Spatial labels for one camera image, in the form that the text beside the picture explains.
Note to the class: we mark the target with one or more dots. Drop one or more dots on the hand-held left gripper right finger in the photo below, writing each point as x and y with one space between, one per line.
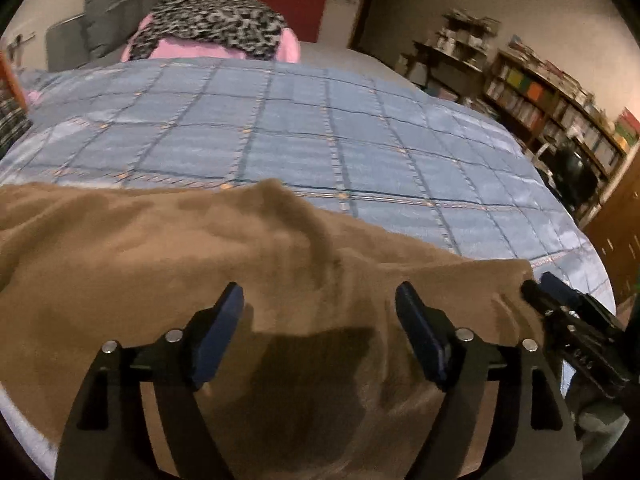
422 337

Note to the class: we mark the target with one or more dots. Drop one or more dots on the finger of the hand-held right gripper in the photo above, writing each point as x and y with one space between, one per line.
537 297
560 289

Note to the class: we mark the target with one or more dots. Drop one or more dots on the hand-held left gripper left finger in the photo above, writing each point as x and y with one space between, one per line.
220 332

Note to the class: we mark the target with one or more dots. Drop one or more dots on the brown blanket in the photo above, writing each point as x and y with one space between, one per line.
175 260

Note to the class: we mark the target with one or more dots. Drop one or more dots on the person's right forearm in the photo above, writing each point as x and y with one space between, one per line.
600 430

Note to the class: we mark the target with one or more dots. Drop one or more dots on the wooden cabinet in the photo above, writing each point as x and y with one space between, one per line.
617 230

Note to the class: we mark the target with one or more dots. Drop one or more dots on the black chair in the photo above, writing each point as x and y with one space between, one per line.
572 175

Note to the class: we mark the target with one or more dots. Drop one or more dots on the stack of coloured folders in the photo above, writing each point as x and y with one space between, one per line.
627 127

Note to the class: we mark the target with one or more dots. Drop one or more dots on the wooden bookshelf with books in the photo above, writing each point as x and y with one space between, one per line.
545 95

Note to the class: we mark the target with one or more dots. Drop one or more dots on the blue checked blanket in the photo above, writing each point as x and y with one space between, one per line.
300 135

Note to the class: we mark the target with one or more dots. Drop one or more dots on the wooden rack with bottles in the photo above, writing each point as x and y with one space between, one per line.
450 50

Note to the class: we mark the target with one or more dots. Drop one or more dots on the pink pillow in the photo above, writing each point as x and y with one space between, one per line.
195 50

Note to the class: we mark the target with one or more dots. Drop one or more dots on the plaid cloth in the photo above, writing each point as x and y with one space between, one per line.
11 125

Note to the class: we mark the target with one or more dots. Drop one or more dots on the leopard print cloth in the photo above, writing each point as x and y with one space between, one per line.
215 15

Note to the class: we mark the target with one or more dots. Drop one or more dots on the orange wooden board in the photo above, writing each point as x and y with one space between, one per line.
12 80

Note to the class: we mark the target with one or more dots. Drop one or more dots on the grey cushions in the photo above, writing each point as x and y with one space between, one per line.
110 15

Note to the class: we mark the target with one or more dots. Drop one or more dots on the dark wooden door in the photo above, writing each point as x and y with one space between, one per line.
372 0

